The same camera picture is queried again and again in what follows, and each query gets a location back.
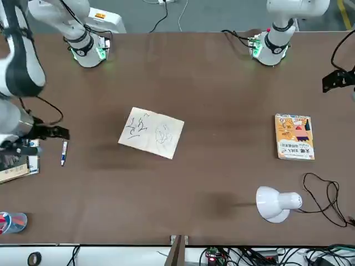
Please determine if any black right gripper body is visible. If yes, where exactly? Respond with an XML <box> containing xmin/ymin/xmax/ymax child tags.
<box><xmin>26</xmin><ymin>116</ymin><xmax>47</xmax><ymax>142</ymax></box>

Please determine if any lined paper notebook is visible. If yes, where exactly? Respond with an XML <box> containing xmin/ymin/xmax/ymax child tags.
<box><xmin>118</xmin><ymin>106</ymin><xmax>185</xmax><ymax>161</ymax></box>

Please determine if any blue marker white cap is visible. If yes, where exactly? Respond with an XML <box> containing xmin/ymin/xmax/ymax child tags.
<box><xmin>0</xmin><ymin>212</ymin><xmax>12</xmax><ymax>234</ymax></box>

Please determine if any dark book hands cover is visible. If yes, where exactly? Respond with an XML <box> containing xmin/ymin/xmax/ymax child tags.
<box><xmin>0</xmin><ymin>151</ymin><xmax>31</xmax><ymax>184</ymax></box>

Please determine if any orange illustrated book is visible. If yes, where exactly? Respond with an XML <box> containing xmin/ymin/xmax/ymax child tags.
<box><xmin>274</xmin><ymin>112</ymin><xmax>316</xmax><ymax>162</ymax></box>

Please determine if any clear pen cup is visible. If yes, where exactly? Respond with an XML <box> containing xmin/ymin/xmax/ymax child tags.
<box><xmin>0</xmin><ymin>212</ymin><xmax>28</xmax><ymax>235</ymax></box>

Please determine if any black tape roll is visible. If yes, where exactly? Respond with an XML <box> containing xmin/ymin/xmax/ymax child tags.
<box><xmin>27</xmin><ymin>252</ymin><xmax>42</xmax><ymax>266</ymax></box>

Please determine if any white box orange label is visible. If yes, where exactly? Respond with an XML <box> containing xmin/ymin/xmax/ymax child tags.
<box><xmin>88</xmin><ymin>7</ymin><xmax>127</xmax><ymax>34</ymax></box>

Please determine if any white desk lamp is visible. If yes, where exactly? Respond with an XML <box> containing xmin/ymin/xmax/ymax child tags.
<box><xmin>255</xmin><ymin>185</ymin><xmax>303</xmax><ymax>224</ymax></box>

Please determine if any green circuit board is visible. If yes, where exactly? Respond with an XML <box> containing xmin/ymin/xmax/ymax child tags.
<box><xmin>205</xmin><ymin>246</ymin><xmax>222</xmax><ymax>266</ymax></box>

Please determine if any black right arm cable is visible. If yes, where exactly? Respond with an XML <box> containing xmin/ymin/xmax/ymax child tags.
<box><xmin>19</xmin><ymin>94</ymin><xmax>64</xmax><ymax>125</ymax></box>

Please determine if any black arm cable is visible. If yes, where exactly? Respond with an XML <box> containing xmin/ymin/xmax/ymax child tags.
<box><xmin>19</xmin><ymin>94</ymin><xmax>64</xmax><ymax>125</ymax></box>
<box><xmin>331</xmin><ymin>30</ymin><xmax>355</xmax><ymax>70</ymax></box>

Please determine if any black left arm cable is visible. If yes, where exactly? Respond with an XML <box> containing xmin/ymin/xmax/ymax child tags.
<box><xmin>331</xmin><ymin>30</ymin><xmax>355</xmax><ymax>70</ymax></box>

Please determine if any black lamp cable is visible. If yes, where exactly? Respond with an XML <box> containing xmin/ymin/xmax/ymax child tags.
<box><xmin>298</xmin><ymin>172</ymin><xmax>355</xmax><ymax>228</ymax></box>

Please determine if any aluminium frame post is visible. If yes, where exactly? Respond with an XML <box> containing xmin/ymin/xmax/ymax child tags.
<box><xmin>166</xmin><ymin>234</ymin><xmax>189</xmax><ymax>266</ymax></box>

